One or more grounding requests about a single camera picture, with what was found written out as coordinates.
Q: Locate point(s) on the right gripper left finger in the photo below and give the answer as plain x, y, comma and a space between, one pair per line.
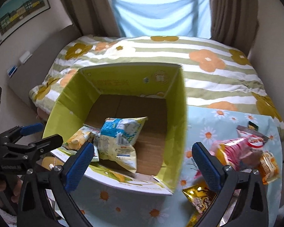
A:
76, 165

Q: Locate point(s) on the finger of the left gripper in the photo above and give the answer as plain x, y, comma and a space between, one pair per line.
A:
16, 133
36, 149

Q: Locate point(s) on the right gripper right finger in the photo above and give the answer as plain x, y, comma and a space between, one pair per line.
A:
210, 167

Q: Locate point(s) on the pink striped snack bag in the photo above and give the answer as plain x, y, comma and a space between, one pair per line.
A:
235, 153

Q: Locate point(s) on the gold yellow snack bag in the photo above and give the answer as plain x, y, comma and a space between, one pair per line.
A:
200, 196

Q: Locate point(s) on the red white snack bag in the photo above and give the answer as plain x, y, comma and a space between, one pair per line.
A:
253, 145

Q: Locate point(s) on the orange yellow snack bag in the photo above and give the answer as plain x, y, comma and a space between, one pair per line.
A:
268, 168

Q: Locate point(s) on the blue white chips bag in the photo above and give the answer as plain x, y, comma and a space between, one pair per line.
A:
117, 139

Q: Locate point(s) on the yellow chips bag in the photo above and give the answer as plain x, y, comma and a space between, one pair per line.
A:
85, 134

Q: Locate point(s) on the small dark green packet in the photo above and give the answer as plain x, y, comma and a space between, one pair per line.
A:
252, 126

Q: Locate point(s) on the person left hand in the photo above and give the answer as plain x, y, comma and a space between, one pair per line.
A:
16, 191

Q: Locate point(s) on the grey headboard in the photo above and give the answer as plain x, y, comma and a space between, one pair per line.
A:
35, 69

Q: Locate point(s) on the green cardboard box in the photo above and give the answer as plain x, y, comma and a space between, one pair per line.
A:
136, 114

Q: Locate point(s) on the framed houses picture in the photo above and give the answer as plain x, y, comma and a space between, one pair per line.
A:
15, 13

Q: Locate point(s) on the left brown curtain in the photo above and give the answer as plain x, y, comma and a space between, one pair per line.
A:
95, 17

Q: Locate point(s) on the brown curtain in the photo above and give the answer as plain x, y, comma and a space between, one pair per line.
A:
95, 17
234, 23

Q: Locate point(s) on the light blue hanging sheet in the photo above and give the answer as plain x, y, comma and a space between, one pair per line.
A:
163, 17

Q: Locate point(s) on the right brown curtain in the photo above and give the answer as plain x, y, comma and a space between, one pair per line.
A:
234, 23

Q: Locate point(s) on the blue white wall socket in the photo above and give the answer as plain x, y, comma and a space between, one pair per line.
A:
12, 70

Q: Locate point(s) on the white wall switch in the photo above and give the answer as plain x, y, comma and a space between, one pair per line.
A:
24, 57

